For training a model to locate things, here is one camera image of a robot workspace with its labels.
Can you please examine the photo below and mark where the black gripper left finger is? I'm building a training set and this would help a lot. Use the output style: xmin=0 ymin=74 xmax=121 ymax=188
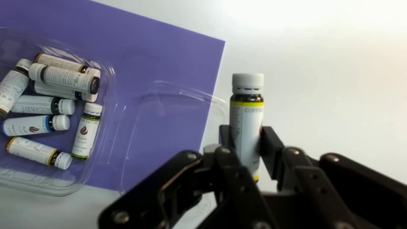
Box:
xmin=98 ymin=125 xmax=274 ymax=229

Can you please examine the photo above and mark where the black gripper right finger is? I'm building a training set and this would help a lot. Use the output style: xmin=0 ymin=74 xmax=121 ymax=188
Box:
xmin=261 ymin=127 xmax=407 ymax=229

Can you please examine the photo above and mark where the small white-capped bottle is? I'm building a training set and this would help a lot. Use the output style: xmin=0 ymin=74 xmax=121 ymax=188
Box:
xmin=229 ymin=73 xmax=265 ymax=182

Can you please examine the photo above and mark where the small bottle in bowl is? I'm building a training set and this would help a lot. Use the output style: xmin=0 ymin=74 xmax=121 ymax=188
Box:
xmin=6 ymin=138 xmax=73 ymax=171
xmin=34 ymin=54 xmax=101 ymax=76
xmin=28 ymin=64 xmax=101 ymax=94
xmin=3 ymin=115 xmax=70 ymax=136
xmin=0 ymin=59 xmax=32 ymax=116
xmin=12 ymin=96 xmax=75 ymax=115
xmin=71 ymin=103 xmax=103 ymax=159

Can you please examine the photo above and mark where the clear plastic lid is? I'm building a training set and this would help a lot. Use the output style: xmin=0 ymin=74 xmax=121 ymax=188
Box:
xmin=111 ymin=80 xmax=228 ymax=194

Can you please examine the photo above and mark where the purple mat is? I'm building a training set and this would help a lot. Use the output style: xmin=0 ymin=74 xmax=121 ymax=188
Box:
xmin=0 ymin=0 xmax=225 ymax=196

